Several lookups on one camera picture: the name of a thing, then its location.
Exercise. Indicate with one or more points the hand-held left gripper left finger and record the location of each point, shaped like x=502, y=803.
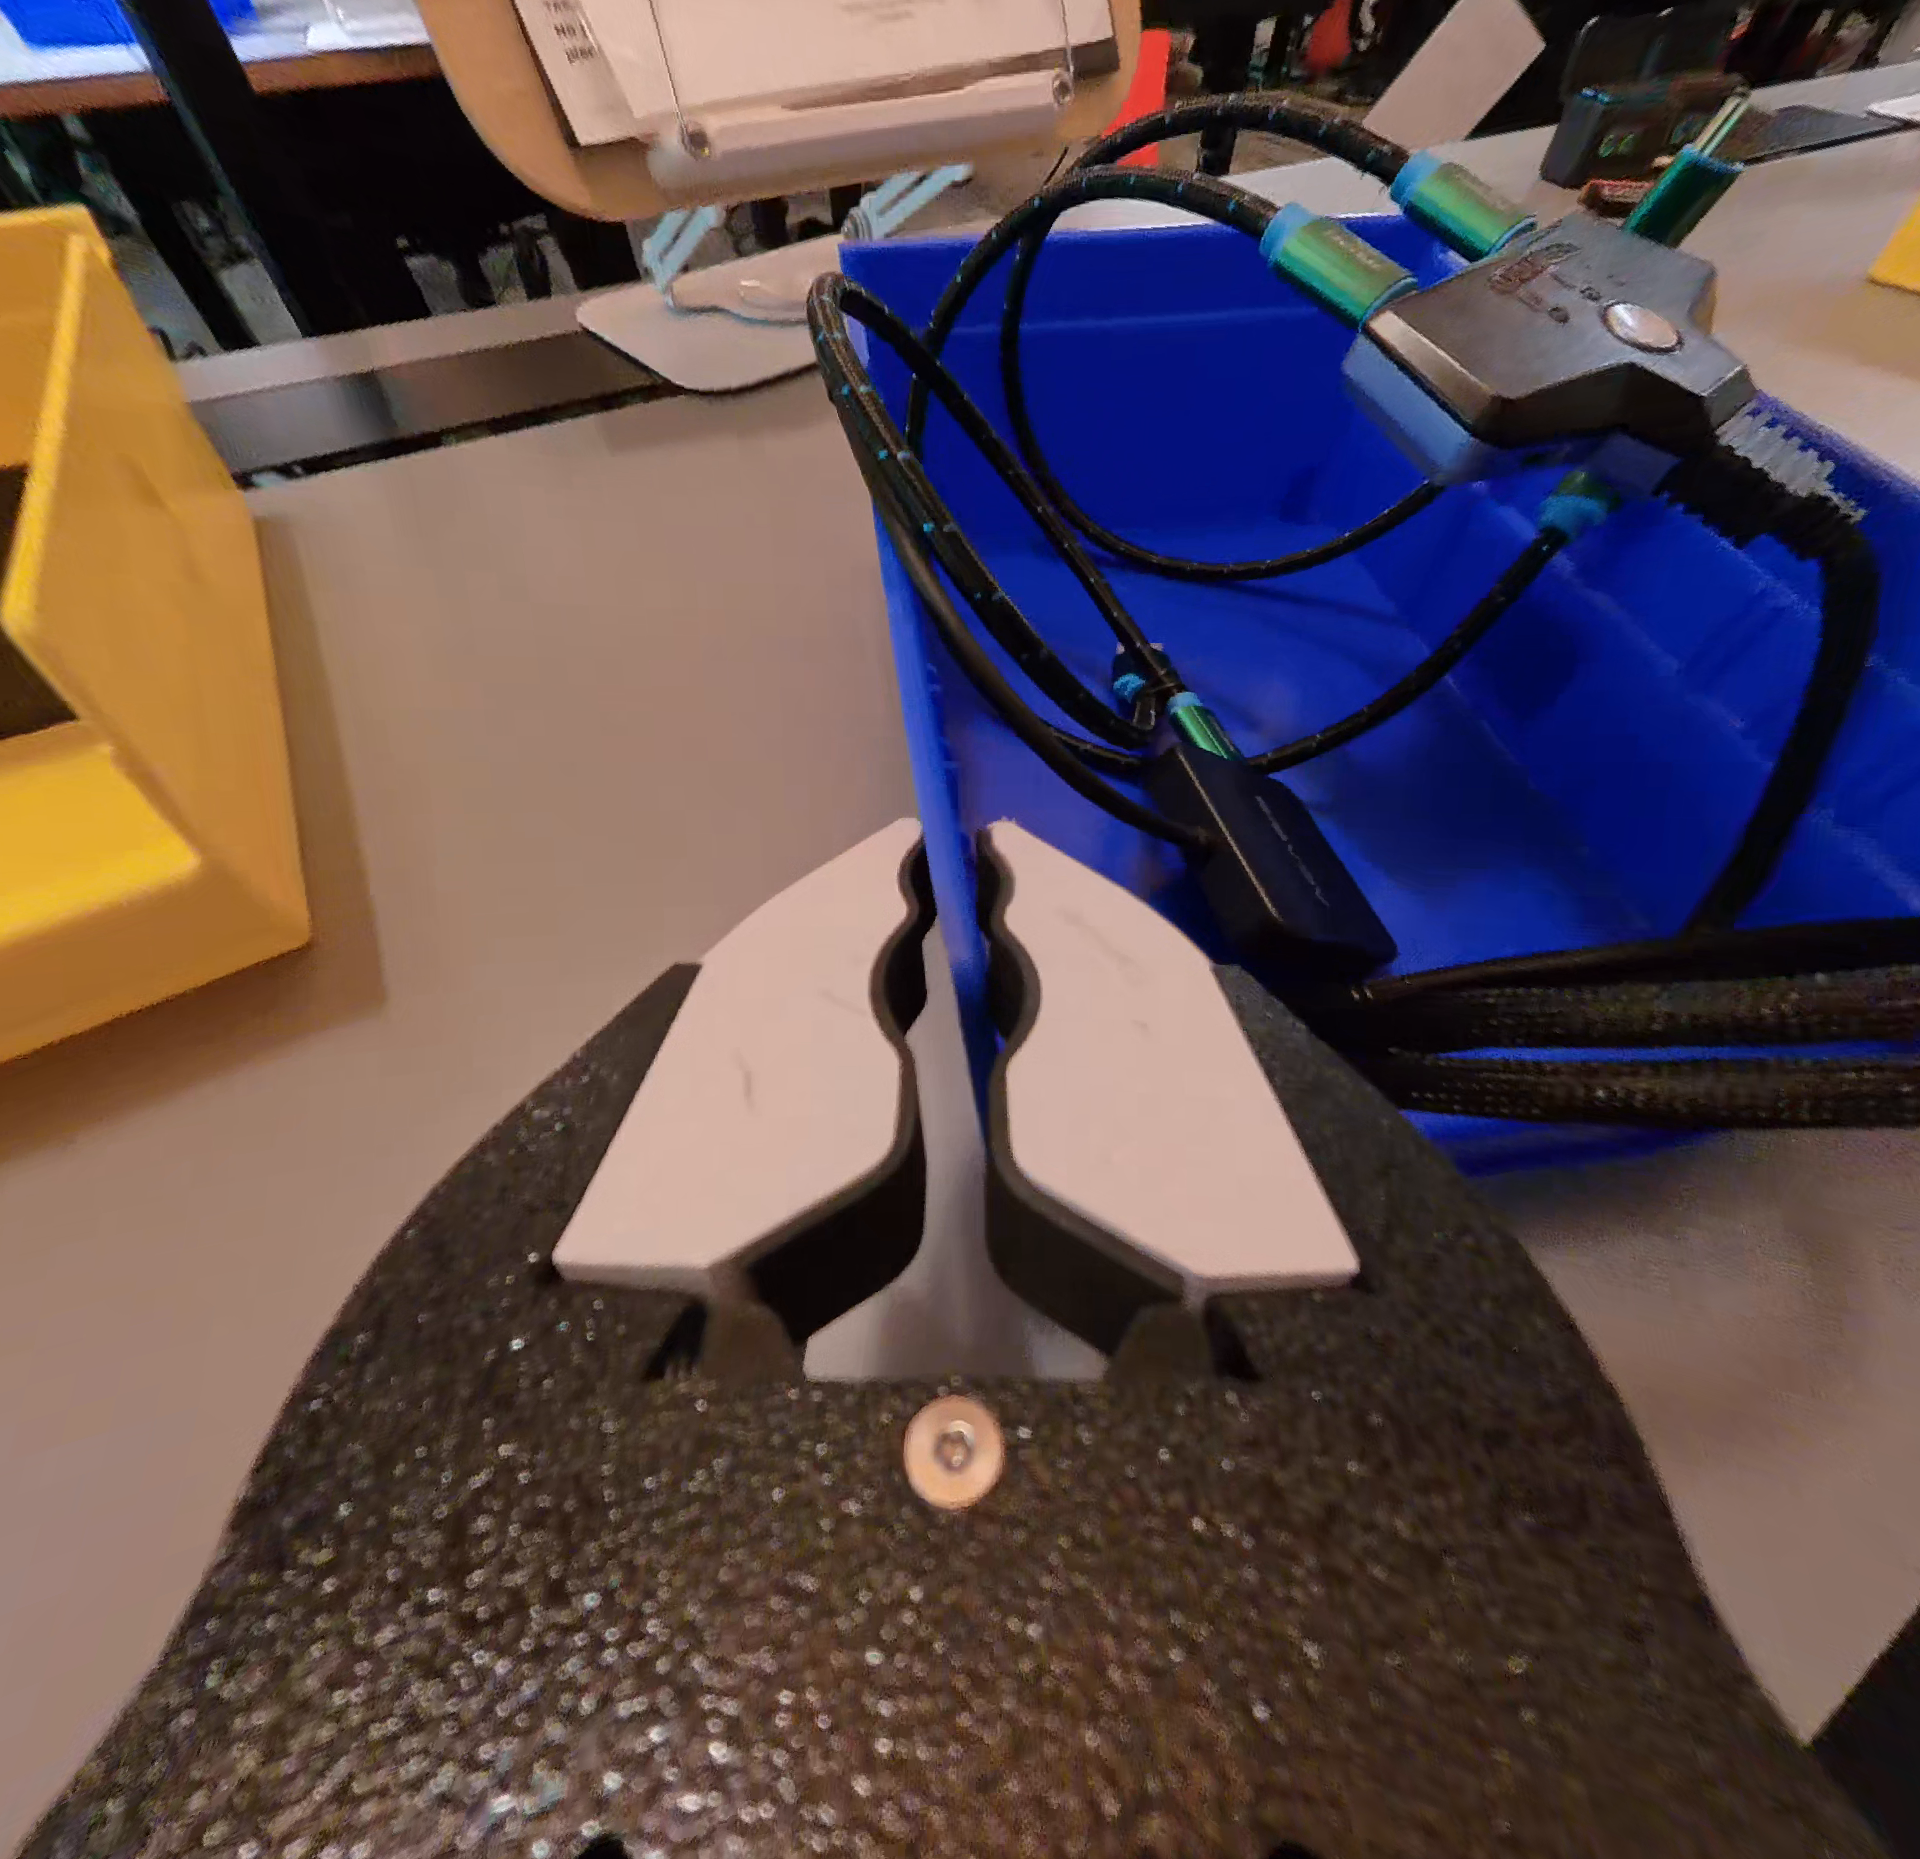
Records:
x=750, y=1125

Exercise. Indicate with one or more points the black metal switch box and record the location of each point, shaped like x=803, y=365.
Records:
x=1545, y=374

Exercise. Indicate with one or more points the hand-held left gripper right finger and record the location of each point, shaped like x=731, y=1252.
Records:
x=1155, y=1125

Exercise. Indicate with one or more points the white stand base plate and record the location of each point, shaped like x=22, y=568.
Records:
x=720, y=336

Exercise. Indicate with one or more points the dark electronic device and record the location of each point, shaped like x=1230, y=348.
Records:
x=1620, y=126

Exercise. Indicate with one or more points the black flat object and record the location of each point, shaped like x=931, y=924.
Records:
x=1813, y=130

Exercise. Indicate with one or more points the wooden office table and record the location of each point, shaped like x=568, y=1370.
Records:
x=180, y=78

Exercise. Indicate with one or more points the printed instruction sheets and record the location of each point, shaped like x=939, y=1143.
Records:
x=840, y=13

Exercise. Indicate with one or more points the wooden document stand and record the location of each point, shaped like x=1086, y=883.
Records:
x=465, y=89

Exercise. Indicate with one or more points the yellow plastic bin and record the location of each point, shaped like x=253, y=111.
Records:
x=150, y=660
x=1898, y=256

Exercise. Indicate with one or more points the black usb hub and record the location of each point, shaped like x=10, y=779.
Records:
x=1290, y=883

